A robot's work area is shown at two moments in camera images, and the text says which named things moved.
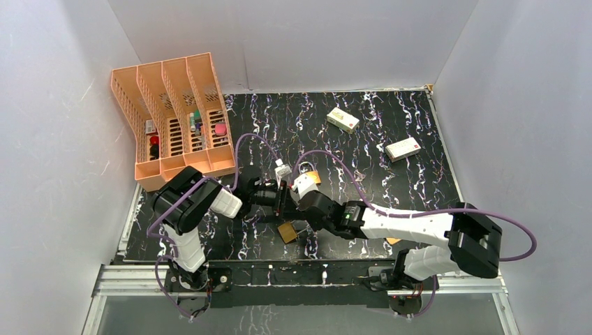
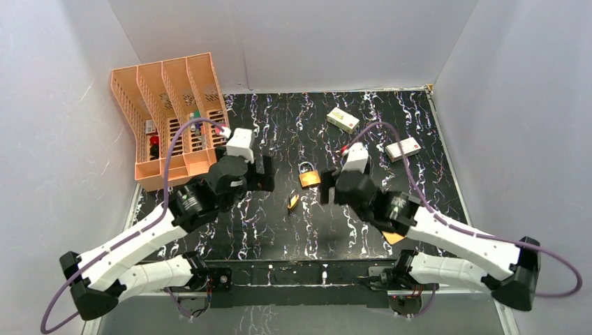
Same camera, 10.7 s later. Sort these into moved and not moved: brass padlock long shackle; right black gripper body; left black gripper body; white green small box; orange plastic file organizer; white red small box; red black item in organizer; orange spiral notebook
Moved: right black gripper body; brass padlock long shackle; left black gripper body
Not moved: white green small box; red black item in organizer; orange spiral notebook; white red small box; orange plastic file organizer
